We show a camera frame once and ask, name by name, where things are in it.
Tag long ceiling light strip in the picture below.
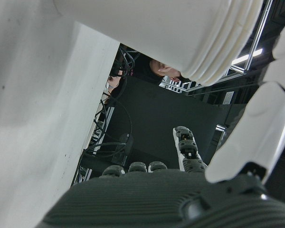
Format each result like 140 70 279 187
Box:
231 48 263 66

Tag black cable bundle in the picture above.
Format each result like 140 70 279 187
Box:
79 45 140 171

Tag aluminium rack frame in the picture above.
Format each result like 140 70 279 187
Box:
159 0 274 93

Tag black Huawei monitor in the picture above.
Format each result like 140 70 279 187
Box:
104 77 233 168

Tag person in black shirt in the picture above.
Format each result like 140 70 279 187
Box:
130 53 188 85

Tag white and grey right robot hand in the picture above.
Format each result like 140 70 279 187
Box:
41 20 285 228

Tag white ceiling vent grille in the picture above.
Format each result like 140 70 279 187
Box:
222 91 235 105

